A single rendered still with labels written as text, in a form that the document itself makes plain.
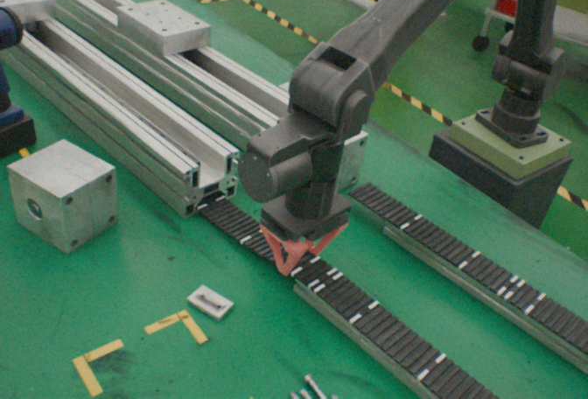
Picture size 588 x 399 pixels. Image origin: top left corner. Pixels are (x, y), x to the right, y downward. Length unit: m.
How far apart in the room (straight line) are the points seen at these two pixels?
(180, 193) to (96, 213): 0.12
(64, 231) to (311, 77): 0.38
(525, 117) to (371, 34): 0.58
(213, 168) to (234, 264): 0.17
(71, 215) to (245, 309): 0.25
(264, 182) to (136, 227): 0.31
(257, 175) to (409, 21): 0.24
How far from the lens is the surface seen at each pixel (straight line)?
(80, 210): 0.81
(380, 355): 0.73
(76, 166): 0.83
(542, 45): 1.08
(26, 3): 1.28
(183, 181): 0.86
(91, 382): 0.70
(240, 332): 0.74
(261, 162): 0.60
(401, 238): 0.89
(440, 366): 0.72
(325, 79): 0.62
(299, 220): 0.70
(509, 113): 1.17
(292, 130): 0.63
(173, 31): 1.16
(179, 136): 0.96
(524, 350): 0.83
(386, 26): 0.66
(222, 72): 1.14
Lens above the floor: 1.35
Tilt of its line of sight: 35 degrees down
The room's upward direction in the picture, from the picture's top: 9 degrees clockwise
